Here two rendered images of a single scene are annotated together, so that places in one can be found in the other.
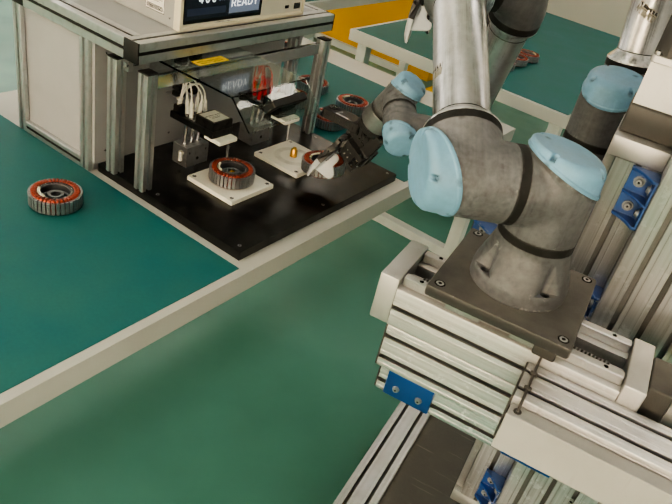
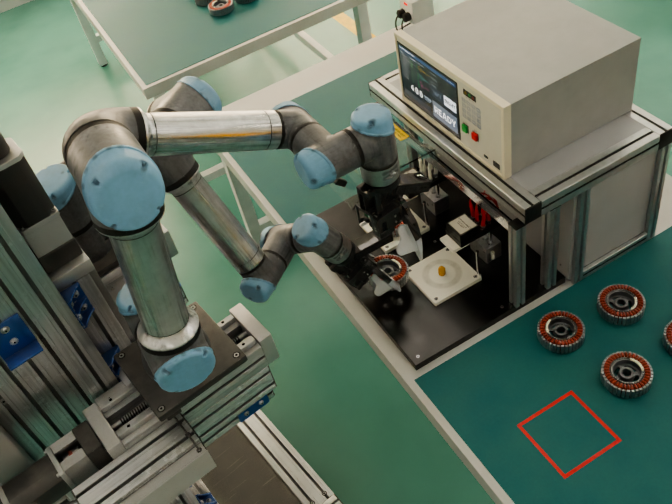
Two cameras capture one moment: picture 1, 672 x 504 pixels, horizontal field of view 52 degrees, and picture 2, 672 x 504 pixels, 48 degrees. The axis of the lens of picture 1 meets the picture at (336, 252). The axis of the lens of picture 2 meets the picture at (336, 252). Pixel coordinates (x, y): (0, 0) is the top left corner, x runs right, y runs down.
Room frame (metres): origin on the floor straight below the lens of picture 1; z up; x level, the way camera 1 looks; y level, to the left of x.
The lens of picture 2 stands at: (2.37, -1.01, 2.31)
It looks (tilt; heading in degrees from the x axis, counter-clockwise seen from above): 45 degrees down; 131
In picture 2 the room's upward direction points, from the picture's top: 14 degrees counter-clockwise
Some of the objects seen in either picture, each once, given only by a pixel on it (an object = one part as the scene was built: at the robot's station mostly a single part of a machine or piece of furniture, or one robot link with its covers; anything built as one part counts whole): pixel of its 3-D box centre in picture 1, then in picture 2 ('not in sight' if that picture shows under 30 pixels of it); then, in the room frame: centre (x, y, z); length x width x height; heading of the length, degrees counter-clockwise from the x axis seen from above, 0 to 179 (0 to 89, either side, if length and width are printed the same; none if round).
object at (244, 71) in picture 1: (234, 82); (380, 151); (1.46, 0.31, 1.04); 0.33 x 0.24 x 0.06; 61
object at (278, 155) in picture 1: (292, 158); (442, 274); (1.69, 0.17, 0.78); 0.15 x 0.15 x 0.01; 61
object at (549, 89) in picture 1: (509, 109); not in sight; (3.75, -0.76, 0.38); 1.85 x 1.10 x 0.75; 151
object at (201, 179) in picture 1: (230, 181); (394, 226); (1.48, 0.29, 0.78); 0.15 x 0.15 x 0.01; 61
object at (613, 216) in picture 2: not in sight; (616, 213); (2.06, 0.42, 0.91); 0.28 x 0.03 x 0.32; 61
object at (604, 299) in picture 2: not in sight; (620, 304); (2.14, 0.26, 0.77); 0.11 x 0.11 x 0.04
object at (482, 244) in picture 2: (254, 130); (485, 245); (1.76, 0.30, 0.80); 0.08 x 0.05 x 0.06; 151
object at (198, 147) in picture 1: (190, 150); (434, 198); (1.55, 0.42, 0.80); 0.08 x 0.05 x 0.06; 151
